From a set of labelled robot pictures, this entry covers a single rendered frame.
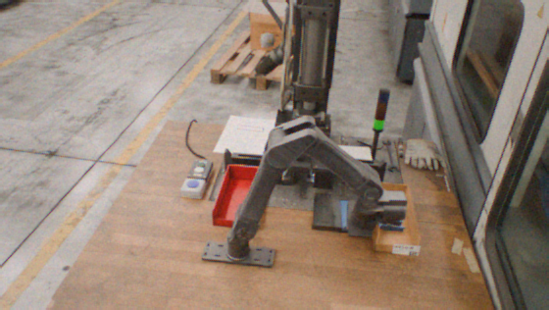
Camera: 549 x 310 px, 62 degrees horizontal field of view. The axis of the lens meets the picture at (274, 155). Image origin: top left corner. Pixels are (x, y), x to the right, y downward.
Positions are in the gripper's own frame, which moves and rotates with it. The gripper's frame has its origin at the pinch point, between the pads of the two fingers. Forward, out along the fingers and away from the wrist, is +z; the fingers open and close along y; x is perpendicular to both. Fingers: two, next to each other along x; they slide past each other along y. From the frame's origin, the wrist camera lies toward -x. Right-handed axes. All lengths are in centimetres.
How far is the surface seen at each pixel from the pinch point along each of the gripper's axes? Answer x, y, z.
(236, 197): 37.1, 11.1, 10.6
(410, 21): -81, 264, 183
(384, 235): -9.6, -0.4, 3.6
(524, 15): -48, 64, -25
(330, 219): 6.7, 3.9, 4.5
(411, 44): -86, 252, 202
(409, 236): -16.9, -0.1, 3.7
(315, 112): 13.7, 34.2, -8.4
